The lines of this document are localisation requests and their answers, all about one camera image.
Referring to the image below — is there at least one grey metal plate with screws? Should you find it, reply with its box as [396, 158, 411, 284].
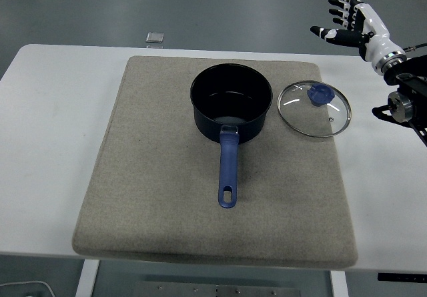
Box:
[133, 280, 302, 297]

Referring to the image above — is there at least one white table leg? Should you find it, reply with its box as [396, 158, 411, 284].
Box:
[330, 270, 350, 297]
[73, 259, 101, 297]

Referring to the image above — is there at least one small silver floor plate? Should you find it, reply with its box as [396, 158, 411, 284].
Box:
[145, 31, 165, 45]

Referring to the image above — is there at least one beige fabric mat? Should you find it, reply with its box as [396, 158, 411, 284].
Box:
[71, 55, 359, 271]

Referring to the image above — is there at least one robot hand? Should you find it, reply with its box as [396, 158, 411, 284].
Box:
[310, 0, 405, 65]

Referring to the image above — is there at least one black table control panel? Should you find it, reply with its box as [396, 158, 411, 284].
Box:
[377, 272, 427, 282]

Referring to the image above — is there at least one glass pot lid blue knob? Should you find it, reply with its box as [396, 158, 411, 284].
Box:
[276, 79, 352, 139]

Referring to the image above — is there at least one dark pot with blue handle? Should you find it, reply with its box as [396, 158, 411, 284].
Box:
[189, 63, 274, 210]

